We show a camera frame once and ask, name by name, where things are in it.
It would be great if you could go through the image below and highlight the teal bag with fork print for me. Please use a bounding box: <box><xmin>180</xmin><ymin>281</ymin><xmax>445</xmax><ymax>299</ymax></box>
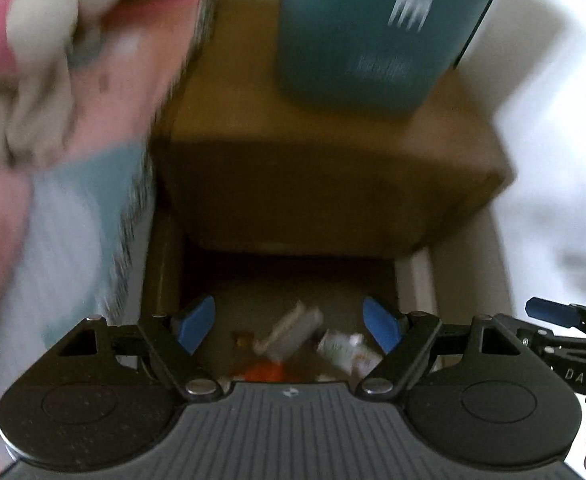
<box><xmin>275</xmin><ymin>0</ymin><xmax>514</xmax><ymax>117</ymax></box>

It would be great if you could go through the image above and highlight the orange wrapper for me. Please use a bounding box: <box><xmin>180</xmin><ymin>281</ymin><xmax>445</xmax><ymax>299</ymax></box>
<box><xmin>230</xmin><ymin>360</ymin><xmax>288</xmax><ymax>384</ymax></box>

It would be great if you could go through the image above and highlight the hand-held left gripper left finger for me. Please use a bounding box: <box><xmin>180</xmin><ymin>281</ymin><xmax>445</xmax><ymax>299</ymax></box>
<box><xmin>53</xmin><ymin>296</ymin><xmax>222</xmax><ymax>402</ymax></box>

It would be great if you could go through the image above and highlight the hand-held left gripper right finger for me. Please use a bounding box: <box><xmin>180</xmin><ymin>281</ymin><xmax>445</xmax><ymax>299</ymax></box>
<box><xmin>356</xmin><ymin>296</ymin><xmax>530</xmax><ymax>402</ymax></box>

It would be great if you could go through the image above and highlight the brown cardboard box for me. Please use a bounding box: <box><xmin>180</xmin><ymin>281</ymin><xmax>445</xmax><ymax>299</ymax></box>
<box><xmin>140</xmin><ymin>0</ymin><xmax>518</xmax><ymax>386</ymax></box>

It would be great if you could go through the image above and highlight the clear ribbed plastic container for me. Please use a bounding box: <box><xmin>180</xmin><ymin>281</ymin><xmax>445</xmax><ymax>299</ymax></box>
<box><xmin>255</xmin><ymin>300</ymin><xmax>324</xmax><ymax>362</ymax></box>

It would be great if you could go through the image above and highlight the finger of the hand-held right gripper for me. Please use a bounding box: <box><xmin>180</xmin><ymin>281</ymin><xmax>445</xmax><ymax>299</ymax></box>
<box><xmin>525</xmin><ymin>297</ymin><xmax>586</xmax><ymax>334</ymax></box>

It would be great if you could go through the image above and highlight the crumpled white wrapper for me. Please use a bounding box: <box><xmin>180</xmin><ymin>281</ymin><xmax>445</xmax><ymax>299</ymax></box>
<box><xmin>317</xmin><ymin>329</ymin><xmax>384</xmax><ymax>375</ymax></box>

